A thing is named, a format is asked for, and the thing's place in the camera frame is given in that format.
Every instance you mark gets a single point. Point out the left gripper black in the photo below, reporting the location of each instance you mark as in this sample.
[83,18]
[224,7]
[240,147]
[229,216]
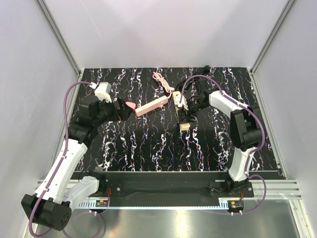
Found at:
[124,112]

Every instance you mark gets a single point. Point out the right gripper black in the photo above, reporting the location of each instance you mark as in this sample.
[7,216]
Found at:
[191,119]

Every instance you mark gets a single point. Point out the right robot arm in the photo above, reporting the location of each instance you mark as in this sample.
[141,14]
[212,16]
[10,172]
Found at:
[246,129]

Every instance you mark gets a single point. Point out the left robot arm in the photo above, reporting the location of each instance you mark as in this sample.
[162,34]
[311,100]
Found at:
[52,204]

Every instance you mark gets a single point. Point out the cream power strip red sockets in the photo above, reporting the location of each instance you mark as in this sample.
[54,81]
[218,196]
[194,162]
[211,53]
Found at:
[186,126]

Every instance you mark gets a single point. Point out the pink power strip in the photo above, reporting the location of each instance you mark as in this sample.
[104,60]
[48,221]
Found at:
[151,106]

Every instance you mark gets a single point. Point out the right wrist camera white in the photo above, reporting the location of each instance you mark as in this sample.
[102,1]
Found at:
[180,102]

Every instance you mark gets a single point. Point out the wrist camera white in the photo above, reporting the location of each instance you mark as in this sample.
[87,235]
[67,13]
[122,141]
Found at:
[102,92]
[180,102]

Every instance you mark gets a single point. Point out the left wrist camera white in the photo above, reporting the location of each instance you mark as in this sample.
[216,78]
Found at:
[102,92]

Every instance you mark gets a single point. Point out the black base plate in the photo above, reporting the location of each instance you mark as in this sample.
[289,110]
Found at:
[171,189]

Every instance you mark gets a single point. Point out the aluminium frame post left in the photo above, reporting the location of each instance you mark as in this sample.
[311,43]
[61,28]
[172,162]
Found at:
[58,36]

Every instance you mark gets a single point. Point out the aluminium frame post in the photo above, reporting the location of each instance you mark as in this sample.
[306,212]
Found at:
[58,36]
[275,30]

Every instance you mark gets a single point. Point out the aluminium frame post right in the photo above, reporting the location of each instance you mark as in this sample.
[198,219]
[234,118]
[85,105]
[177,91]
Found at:
[275,30]

